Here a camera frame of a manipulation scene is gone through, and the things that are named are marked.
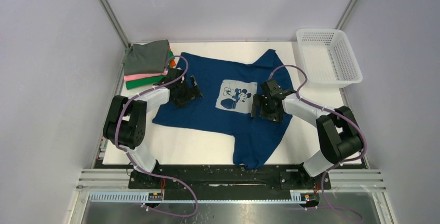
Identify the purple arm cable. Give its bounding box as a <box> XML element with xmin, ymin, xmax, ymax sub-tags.
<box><xmin>268</xmin><ymin>64</ymin><xmax>368</xmax><ymax>223</ymax></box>
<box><xmin>113</xmin><ymin>55</ymin><xmax>199</xmax><ymax>218</ymax></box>

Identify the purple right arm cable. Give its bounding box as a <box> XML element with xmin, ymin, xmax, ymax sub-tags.
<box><xmin>268</xmin><ymin>64</ymin><xmax>368</xmax><ymax>223</ymax></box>

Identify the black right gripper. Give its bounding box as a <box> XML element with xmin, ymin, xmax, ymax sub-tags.
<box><xmin>251</xmin><ymin>93</ymin><xmax>284</xmax><ymax>124</ymax></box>

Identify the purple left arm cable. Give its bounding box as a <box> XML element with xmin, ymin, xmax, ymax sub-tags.
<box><xmin>113</xmin><ymin>55</ymin><xmax>199</xmax><ymax>218</ymax></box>

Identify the green folded t-shirt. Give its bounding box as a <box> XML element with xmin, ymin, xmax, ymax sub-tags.
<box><xmin>125</xmin><ymin>50</ymin><xmax>175</xmax><ymax>91</ymax></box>

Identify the grey folded t-shirt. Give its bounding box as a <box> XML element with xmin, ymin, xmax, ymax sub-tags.
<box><xmin>122</xmin><ymin>39</ymin><xmax>170</xmax><ymax>76</ymax></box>

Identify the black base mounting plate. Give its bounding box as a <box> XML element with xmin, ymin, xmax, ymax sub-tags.
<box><xmin>94</xmin><ymin>159</ymin><xmax>333</xmax><ymax>203</ymax></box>

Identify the blue t-shirt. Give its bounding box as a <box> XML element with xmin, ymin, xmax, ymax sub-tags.
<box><xmin>152</xmin><ymin>49</ymin><xmax>293</xmax><ymax>169</ymax></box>

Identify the orange folded t-shirt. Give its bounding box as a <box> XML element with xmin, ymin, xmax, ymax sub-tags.
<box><xmin>169</xmin><ymin>46</ymin><xmax>176</xmax><ymax>68</ymax></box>

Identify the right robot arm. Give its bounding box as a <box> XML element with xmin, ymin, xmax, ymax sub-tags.
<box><xmin>251</xmin><ymin>79</ymin><xmax>366</xmax><ymax>189</ymax></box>

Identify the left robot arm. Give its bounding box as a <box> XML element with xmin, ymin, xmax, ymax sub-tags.
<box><xmin>103</xmin><ymin>68</ymin><xmax>203</xmax><ymax>188</ymax></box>

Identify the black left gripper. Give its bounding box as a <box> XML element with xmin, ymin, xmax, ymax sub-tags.
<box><xmin>173</xmin><ymin>76</ymin><xmax>202</xmax><ymax>108</ymax></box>

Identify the pink folded t-shirt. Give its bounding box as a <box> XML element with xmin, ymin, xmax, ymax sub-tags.
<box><xmin>123</xmin><ymin>69</ymin><xmax>168</xmax><ymax>81</ymax></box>

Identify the white perforated plastic basket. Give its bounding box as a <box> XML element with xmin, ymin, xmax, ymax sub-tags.
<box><xmin>296</xmin><ymin>29</ymin><xmax>363</xmax><ymax>88</ymax></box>

